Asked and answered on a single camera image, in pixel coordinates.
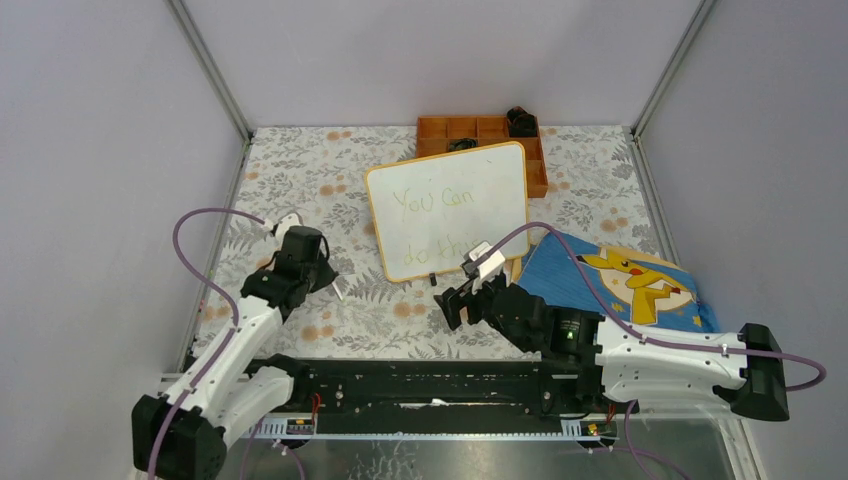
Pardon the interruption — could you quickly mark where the white green whiteboard marker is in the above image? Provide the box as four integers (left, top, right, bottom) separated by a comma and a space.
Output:
331, 278, 345, 301

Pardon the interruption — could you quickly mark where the yellow framed whiteboard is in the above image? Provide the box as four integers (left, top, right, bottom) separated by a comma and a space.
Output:
364, 142, 529, 282

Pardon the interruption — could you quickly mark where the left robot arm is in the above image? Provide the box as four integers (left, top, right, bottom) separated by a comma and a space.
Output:
131, 225, 336, 479

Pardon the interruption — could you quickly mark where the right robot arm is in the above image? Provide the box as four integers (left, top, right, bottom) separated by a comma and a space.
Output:
434, 275, 790, 422

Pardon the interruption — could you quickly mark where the blue pikachu cloth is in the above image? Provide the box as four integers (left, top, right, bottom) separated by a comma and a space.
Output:
516, 233, 718, 333

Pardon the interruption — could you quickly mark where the dark rolled sock middle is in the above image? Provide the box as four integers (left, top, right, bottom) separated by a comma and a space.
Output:
448, 137, 478, 152

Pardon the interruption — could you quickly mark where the dark rolled sock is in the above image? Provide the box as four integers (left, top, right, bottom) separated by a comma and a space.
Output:
448, 137, 478, 152
506, 106, 538, 138

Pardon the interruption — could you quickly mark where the orange wooden compartment tray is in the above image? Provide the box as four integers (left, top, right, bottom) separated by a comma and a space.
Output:
415, 115, 549, 198

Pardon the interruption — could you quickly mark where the dark rolled sock upper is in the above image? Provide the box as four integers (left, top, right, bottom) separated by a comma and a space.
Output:
506, 106, 538, 138

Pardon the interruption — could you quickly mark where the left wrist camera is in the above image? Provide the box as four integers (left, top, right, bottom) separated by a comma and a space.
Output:
262, 212, 302, 243

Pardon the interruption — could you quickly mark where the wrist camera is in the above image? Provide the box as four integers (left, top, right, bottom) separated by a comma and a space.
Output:
262, 212, 302, 243
461, 241, 506, 289

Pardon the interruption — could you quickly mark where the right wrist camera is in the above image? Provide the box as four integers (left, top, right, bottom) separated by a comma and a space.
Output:
461, 241, 506, 289

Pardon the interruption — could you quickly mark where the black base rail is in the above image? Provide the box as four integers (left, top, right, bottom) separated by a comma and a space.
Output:
246, 354, 639, 437

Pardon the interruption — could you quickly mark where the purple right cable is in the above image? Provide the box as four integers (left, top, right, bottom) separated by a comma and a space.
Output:
470, 221, 828, 480

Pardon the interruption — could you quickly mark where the purple cable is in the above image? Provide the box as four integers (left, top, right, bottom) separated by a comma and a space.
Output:
145, 207, 270, 480
470, 221, 828, 480

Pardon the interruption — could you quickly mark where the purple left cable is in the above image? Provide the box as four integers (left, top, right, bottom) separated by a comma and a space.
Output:
145, 207, 270, 480

